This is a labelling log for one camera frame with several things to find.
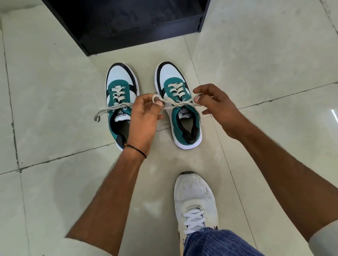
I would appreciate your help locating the black wrist thread band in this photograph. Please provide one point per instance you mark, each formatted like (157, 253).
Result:
(137, 150)

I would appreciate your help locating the white shoelace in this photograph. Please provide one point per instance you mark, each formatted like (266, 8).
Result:
(194, 219)

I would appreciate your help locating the green white sneaker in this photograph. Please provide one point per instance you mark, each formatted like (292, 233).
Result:
(182, 124)
(118, 79)

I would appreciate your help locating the black cabinet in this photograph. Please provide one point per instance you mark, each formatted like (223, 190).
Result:
(126, 23)

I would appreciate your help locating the beige shoelace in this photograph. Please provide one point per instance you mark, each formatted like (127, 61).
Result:
(182, 102)
(117, 99)

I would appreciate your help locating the person's left thumb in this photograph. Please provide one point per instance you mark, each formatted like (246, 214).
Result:
(154, 104)

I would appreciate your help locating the person's left forearm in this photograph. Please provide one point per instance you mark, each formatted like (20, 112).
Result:
(111, 195)

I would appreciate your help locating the white left sleeve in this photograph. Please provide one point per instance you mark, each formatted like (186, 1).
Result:
(81, 248)

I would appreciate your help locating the blue jeans leg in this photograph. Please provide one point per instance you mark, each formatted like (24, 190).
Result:
(219, 244)

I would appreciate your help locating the worn white shoe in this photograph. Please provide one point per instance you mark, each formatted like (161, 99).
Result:
(194, 192)

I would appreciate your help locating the person's right forearm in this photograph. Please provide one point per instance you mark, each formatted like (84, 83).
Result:
(285, 176)

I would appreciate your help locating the white right sleeve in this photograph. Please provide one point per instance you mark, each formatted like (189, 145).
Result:
(326, 237)

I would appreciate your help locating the white sleeve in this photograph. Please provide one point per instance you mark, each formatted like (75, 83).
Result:
(81, 248)
(326, 237)

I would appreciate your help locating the person's right hand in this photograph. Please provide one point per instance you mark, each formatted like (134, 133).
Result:
(224, 113)

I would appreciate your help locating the person's right thumb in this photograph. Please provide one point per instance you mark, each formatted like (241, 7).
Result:
(202, 100)

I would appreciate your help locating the person's left hand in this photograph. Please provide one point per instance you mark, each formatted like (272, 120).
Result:
(140, 126)

